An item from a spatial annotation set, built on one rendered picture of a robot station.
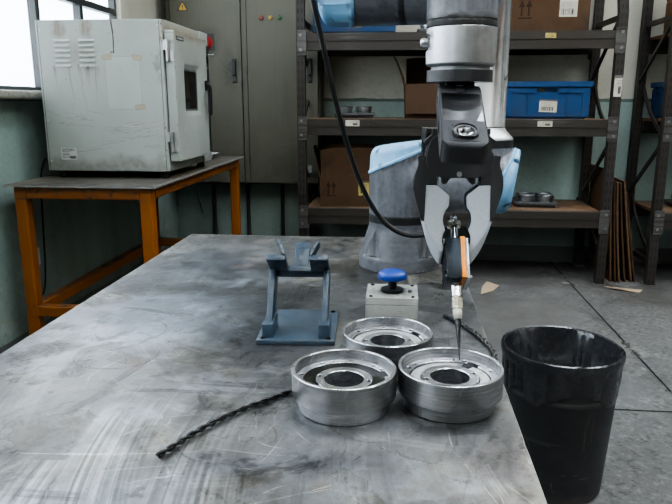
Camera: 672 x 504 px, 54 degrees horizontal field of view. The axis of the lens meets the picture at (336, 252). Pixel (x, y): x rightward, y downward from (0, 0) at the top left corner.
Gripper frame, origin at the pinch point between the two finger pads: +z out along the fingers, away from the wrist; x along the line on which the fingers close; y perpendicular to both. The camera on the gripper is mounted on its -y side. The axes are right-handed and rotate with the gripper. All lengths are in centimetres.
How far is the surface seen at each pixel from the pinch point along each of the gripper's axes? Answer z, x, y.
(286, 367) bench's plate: 13.3, 19.1, -1.4
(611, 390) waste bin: 58, -56, 92
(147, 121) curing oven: -9, 101, 204
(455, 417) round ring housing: 12.7, 1.4, -14.5
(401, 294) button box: 8.8, 5.1, 13.7
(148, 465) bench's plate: 13.4, 28.2, -23.0
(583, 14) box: -66, -115, 335
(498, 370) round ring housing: 9.8, -3.5, -9.6
